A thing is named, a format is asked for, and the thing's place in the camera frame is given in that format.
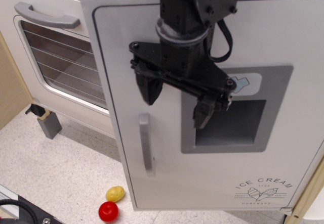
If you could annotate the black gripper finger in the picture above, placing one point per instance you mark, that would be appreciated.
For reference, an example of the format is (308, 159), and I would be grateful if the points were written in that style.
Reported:
(150, 87)
(205, 108)

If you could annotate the black clamp on leg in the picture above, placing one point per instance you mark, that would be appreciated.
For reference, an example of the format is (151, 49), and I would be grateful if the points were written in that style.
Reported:
(36, 110)

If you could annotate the yellow toy potato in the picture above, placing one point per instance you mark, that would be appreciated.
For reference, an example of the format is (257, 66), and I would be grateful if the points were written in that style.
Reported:
(114, 194)

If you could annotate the grey fridge door handle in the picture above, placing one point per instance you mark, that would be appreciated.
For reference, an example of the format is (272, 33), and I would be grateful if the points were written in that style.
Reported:
(145, 138)

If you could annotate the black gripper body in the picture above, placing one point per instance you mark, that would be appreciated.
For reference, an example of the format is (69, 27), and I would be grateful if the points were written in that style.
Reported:
(185, 68)

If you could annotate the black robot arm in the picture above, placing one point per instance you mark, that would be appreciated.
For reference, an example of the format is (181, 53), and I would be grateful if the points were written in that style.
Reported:
(187, 23)

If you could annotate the red toy tomato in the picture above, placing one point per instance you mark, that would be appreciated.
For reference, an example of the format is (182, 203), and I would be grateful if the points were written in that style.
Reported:
(108, 211)

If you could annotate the white toy fridge door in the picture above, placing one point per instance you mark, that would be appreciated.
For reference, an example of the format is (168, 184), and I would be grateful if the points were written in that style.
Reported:
(261, 152)

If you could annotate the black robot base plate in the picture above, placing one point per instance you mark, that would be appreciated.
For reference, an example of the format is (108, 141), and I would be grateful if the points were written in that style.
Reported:
(23, 211)

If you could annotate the grey toy kitchen leg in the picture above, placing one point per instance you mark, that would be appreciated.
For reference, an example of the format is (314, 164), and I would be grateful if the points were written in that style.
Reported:
(50, 125)

